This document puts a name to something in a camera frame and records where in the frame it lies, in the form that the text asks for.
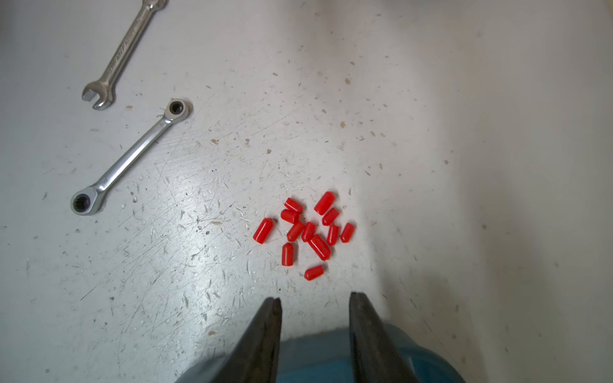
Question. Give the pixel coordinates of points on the dark teal storage box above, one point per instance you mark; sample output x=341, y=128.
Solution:
x=325, y=357

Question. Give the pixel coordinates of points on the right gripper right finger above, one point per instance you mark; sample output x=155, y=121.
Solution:
x=374, y=357

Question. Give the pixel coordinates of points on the red sleeve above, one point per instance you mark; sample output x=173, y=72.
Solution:
x=295, y=231
x=309, y=232
x=333, y=235
x=290, y=216
x=293, y=205
x=264, y=230
x=320, y=247
x=288, y=253
x=325, y=203
x=314, y=273
x=330, y=217
x=347, y=232

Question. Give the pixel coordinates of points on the silver combination wrench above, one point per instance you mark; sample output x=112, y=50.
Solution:
x=89, y=200
x=104, y=87

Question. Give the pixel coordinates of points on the silver combination wrench right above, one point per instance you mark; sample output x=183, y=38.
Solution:
x=89, y=200

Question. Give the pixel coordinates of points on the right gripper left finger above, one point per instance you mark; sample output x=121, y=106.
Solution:
x=256, y=356

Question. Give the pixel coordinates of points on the silver combination wrench left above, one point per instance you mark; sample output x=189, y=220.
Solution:
x=104, y=87

